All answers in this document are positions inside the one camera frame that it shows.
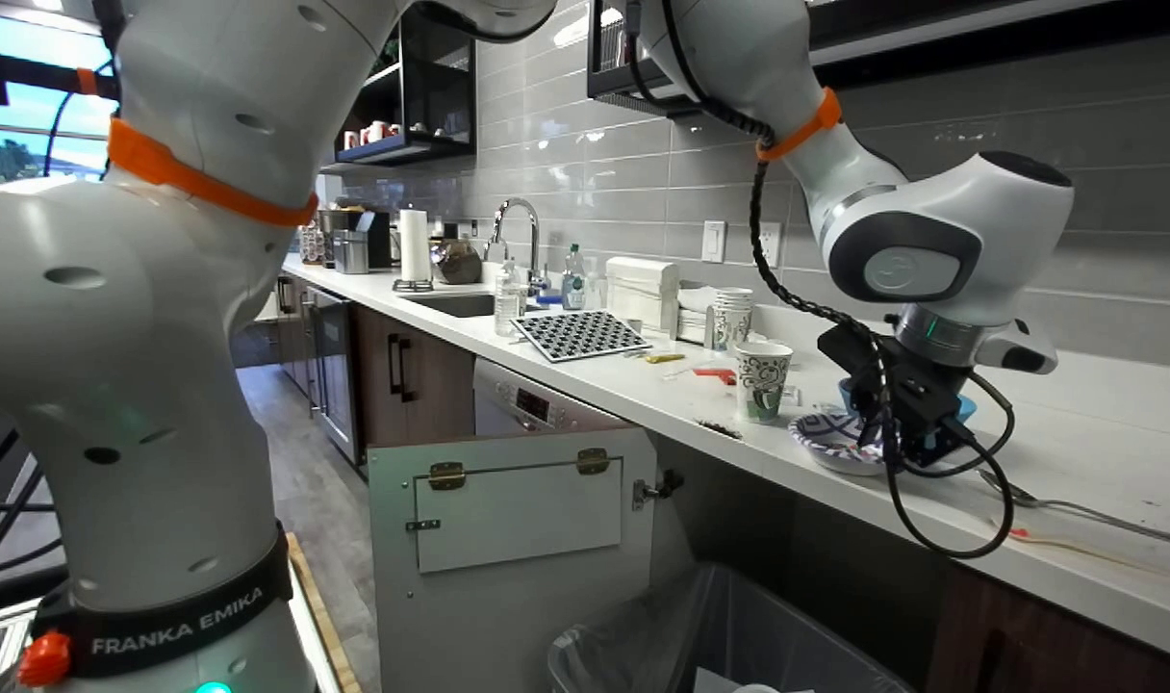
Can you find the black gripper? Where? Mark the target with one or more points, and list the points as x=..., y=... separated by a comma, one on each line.
x=882, y=370

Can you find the blue patterned paper plate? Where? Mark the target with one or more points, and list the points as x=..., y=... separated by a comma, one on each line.
x=840, y=444

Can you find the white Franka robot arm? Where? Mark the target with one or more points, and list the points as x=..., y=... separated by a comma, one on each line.
x=120, y=297

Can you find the grey trash bin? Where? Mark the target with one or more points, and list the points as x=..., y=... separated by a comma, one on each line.
x=710, y=627

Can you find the blue plastic bowl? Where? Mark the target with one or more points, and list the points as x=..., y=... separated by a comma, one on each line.
x=969, y=408

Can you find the patterned paper cup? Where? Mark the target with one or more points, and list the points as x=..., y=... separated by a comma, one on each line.
x=764, y=370

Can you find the metal spoon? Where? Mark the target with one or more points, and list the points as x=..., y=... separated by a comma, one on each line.
x=1051, y=515

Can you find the white paper cup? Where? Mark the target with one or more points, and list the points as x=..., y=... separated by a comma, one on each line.
x=731, y=315

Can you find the red sauce packet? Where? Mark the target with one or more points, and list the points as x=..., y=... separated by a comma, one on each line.
x=719, y=373

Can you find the yellow packet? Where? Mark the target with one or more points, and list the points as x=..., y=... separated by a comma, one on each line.
x=663, y=354

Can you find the white napkin dispenser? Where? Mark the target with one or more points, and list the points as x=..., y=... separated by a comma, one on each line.
x=646, y=288

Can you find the black white patterned mat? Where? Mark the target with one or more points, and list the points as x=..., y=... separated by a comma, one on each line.
x=574, y=335

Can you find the clear water bottle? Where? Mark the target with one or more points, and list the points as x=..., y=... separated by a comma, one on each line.
x=510, y=297

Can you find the white cabinet door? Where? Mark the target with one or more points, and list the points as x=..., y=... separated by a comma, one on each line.
x=491, y=546

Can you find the paper towel roll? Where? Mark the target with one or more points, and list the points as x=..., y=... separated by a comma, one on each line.
x=415, y=249

